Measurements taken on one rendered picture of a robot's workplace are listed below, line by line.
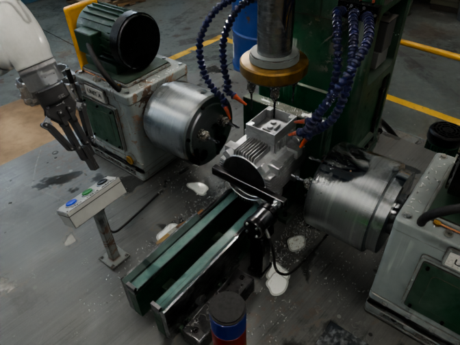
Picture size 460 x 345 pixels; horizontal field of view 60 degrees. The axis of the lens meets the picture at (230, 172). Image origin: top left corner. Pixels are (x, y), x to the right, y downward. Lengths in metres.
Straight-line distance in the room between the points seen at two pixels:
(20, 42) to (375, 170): 0.87
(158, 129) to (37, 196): 0.56
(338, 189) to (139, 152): 0.74
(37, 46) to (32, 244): 0.67
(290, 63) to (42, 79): 0.60
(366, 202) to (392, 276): 0.19
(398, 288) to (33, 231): 1.12
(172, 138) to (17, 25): 0.52
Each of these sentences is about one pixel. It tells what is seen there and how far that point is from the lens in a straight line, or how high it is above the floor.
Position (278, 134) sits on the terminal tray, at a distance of 1.14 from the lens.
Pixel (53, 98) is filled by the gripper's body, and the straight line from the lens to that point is 1.07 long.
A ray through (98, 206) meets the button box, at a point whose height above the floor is 1.05.
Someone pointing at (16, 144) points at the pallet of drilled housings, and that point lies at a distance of 3.21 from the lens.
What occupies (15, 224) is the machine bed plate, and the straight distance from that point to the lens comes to 1.55.
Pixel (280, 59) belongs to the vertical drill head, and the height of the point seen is 1.36.
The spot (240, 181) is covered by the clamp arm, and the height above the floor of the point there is 1.03.
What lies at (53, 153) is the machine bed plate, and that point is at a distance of 1.81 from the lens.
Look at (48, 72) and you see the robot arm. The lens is 1.06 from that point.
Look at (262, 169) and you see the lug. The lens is 1.10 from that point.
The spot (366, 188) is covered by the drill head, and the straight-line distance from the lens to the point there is 0.99.
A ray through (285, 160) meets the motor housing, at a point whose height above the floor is 1.06.
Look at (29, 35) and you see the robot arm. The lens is 1.05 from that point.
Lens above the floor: 1.80
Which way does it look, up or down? 41 degrees down
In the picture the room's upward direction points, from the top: 3 degrees counter-clockwise
